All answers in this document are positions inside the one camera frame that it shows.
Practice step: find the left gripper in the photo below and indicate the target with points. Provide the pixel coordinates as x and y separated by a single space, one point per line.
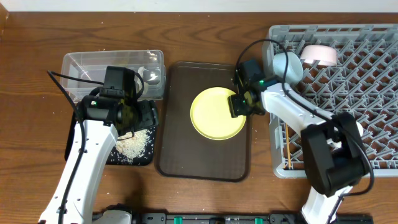
151 118

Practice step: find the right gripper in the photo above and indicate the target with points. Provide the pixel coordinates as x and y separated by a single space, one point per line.
235 107

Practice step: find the pile of rice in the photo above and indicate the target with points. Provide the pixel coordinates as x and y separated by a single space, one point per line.
134 149

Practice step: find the white tissue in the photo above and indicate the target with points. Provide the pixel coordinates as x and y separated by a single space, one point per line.
145 86

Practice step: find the yellow plate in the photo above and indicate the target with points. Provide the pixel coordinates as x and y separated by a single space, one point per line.
211 117

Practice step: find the wooden chopstick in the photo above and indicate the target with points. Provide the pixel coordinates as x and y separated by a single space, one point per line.
286 135
290 155

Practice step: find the blue bowl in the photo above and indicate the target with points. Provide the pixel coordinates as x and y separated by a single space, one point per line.
294 73

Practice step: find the pink bowl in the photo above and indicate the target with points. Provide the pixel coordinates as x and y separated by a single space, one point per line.
325 55

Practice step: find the pale green cup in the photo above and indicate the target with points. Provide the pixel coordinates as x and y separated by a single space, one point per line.
360 129

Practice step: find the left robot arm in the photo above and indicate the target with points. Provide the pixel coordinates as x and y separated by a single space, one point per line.
111 110

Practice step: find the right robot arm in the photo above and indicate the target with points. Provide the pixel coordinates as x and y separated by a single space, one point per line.
333 156

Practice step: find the grey dishwasher rack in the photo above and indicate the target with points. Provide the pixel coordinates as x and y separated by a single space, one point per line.
362 83

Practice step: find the black plastic tray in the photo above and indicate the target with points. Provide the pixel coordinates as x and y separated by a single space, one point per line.
94 144

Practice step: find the dark brown serving tray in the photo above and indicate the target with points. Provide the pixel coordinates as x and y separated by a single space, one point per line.
184 152

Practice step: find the clear plastic bin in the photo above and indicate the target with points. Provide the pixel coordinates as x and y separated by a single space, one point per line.
92 66

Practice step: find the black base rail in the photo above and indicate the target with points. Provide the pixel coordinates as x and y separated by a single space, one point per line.
236 219

